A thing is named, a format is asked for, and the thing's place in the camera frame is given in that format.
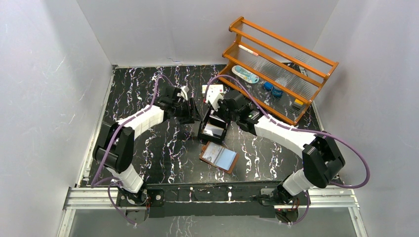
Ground brown leather card holder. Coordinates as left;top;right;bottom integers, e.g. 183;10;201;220
199;142;239;174

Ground blue round cap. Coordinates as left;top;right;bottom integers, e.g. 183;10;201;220
271;88;283;98
263;82;273;91

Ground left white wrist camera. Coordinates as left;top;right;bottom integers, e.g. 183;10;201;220
177;85;189;101

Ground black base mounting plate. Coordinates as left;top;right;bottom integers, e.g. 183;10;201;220
144;180;312;219

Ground yellow black small block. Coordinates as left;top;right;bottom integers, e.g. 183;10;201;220
292;99;304;109

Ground white gold VIP card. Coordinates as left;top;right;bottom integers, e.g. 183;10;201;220
202;142;223;163

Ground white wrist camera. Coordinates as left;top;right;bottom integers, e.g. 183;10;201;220
205;90;224;111
177;85;189;101

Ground light blue packaged item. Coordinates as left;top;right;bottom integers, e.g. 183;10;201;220
231;65;259;84

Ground black card tray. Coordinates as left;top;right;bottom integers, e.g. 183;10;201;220
198;109;230;145

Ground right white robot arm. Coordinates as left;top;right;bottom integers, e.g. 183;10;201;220
205;90;345;204

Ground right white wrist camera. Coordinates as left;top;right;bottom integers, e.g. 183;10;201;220
205;90;224;111

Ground aluminium frame rail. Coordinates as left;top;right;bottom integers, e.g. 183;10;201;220
57;186;368;237

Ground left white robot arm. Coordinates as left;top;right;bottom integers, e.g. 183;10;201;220
92;85;201;205

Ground orange wooden shelf rack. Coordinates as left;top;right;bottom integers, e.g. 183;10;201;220
220;16;339;125

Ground small yellow white box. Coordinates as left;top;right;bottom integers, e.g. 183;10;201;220
202;84;225;96

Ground white pink marker pen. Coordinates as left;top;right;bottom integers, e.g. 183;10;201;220
238;44;259;56

